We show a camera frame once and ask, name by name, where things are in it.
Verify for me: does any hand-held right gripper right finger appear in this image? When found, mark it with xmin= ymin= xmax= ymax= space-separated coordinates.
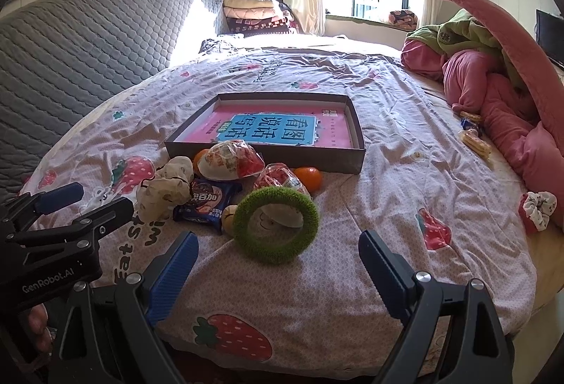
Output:
xmin=358 ymin=229 xmax=516 ymax=384

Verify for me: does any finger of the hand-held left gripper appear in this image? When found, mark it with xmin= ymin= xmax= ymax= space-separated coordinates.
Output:
xmin=5 ymin=196 xmax=135 ymax=246
xmin=0 ymin=182 xmax=85 ymax=231

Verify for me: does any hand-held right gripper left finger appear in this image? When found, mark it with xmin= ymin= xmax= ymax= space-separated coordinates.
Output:
xmin=48 ymin=231 xmax=200 ymax=384

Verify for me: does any beige mesh cloth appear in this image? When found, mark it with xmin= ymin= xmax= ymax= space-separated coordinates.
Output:
xmin=136 ymin=156 xmax=195 ymax=223

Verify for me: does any green fuzzy ring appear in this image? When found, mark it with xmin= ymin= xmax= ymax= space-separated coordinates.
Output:
xmin=232 ymin=185 xmax=320 ymax=265

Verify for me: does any blue sandwich cookie packet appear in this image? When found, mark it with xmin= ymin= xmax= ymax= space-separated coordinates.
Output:
xmin=173 ymin=179 xmax=243 ymax=236

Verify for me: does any red white snack bag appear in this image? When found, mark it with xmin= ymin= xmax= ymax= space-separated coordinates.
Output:
xmin=197 ymin=140 xmax=265 ymax=182

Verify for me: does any shallow grey cardboard box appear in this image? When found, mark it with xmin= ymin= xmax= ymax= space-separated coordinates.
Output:
xmin=164 ymin=92 xmax=367 ymax=176

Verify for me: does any plastic red snack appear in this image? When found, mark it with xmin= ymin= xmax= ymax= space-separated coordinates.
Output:
xmin=253 ymin=163 xmax=311 ymax=197

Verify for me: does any person's left hand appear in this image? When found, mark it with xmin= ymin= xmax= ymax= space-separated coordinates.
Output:
xmin=22 ymin=303 xmax=54 ymax=354

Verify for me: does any strawberry printed bedsheet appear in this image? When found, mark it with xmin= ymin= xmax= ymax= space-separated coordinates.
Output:
xmin=18 ymin=33 xmax=547 ymax=376

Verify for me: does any grey quilted headboard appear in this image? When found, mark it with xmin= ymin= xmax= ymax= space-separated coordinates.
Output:
xmin=0 ymin=0 xmax=225 ymax=195

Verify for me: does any clear yellow biscuit packet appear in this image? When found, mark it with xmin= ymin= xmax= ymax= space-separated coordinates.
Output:
xmin=460 ymin=130 xmax=492 ymax=158

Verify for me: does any red and white scrunchie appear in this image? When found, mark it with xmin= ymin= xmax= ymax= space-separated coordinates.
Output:
xmin=519 ymin=191 xmax=558 ymax=233

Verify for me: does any blue snack packet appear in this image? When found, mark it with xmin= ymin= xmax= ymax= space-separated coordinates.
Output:
xmin=458 ymin=111 xmax=481 ymax=133

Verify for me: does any pink book with blue label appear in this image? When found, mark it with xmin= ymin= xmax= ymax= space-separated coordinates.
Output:
xmin=178 ymin=103 xmax=353 ymax=149

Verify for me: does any dark cloth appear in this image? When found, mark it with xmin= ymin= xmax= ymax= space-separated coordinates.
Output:
xmin=200 ymin=38 xmax=243 ymax=54

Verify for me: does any pink quilt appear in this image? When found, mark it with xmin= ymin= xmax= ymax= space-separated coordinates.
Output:
xmin=401 ymin=38 xmax=564 ymax=230

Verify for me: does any dark patterned folded blanket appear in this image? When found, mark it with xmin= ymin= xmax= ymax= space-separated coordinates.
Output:
xmin=227 ymin=16 xmax=301 ymax=36

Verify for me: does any pink folded blanket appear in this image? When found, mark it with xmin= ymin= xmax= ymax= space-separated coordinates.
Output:
xmin=225 ymin=7 xmax=283 ymax=20

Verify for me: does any green blanket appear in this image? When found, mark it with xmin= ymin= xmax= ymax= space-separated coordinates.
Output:
xmin=405 ymin=9 xmax=525 ymax=72

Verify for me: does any dark patterned small cushion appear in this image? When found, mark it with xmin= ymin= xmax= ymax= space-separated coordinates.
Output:
xmin=388 ymin=9 xmax=418 ymax=31

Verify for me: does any cream folded blanket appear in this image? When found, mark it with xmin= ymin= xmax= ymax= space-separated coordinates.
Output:
xmin=224 ymin=0 xmax=280 ymax=10

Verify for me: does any black flat television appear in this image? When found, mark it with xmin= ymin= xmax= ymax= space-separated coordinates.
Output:
xmin=535 ymin=9 xmax=564 ymax=69

